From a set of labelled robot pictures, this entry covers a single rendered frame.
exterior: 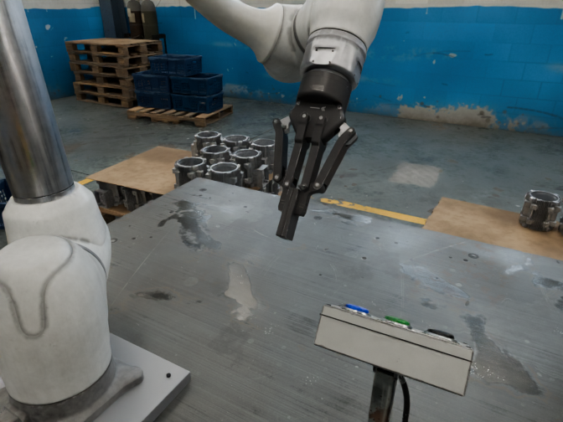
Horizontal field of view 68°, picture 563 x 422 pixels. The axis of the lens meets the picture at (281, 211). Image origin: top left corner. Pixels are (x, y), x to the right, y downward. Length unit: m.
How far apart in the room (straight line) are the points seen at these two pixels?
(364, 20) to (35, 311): 0.60
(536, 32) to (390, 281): 4.91
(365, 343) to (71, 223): 0.54
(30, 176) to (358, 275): 0.74
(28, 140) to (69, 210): 0.13
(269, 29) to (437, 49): 5.16
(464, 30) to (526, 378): 5.14
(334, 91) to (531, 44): 5.22
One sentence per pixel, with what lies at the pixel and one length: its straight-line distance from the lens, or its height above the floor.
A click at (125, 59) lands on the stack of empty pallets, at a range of 6.66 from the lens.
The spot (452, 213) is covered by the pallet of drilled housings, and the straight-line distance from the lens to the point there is 3.00.
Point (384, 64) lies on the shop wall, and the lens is 6.02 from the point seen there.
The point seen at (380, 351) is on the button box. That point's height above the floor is 1.06.
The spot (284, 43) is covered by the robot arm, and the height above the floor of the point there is 1.35.
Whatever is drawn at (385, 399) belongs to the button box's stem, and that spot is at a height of 0.97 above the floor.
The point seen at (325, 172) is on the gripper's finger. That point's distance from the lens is 0.57.
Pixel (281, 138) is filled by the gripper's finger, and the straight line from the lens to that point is 0.61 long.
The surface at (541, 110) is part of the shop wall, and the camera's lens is 5.87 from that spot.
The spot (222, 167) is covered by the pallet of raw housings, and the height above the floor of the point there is 0.53.
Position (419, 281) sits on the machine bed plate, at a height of 0.80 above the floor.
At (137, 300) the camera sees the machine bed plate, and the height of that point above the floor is 0.80.
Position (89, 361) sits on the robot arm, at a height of 0.93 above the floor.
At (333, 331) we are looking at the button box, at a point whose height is 1.07.
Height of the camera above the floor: 1.41
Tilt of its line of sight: 27 degrees down
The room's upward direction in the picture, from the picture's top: straight up
